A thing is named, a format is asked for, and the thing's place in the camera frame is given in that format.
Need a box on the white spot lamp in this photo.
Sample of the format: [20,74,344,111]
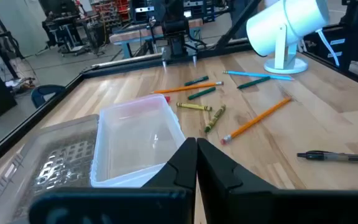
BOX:
[246,0,331,75]

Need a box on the wooden workbench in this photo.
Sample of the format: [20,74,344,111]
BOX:
[109,17,204,60]

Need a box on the light blue pencil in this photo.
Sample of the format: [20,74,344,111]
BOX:
[222,70,295,82]

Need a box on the blue chair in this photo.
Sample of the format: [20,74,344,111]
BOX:
[30,84,67,109]

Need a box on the black equipment case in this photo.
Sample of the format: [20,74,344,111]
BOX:
[303,0,358,72]

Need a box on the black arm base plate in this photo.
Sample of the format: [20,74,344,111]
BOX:
[161,51,198,68]

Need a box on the grey transparent box lid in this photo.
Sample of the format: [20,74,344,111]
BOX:
[0,114,101,224]

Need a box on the black pen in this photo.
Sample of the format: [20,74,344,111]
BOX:
[296,150,358,164]

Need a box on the black equipment cart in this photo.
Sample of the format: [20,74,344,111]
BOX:
[41,0,105,57]

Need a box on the shelf with red bins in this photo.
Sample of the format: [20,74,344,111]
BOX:
[90,0,130,24]

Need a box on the clear plastic supply box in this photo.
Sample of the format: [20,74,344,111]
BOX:
[90,93,186,189]

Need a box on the orange pencil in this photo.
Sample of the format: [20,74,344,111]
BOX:
[152,81,224,95]
[221,96,293,146]

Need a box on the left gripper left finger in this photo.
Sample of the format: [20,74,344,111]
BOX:
[28,137,198,224]

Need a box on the white lamp cable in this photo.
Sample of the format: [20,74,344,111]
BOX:
[314,29,341,68]

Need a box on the yellow crayon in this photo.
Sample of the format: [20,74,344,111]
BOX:
[176,101,213,112]

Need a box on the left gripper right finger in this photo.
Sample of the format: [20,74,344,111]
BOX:
[196,138,358,224]

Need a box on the dark teal marker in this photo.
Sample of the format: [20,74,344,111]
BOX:
[187,86,217,101]

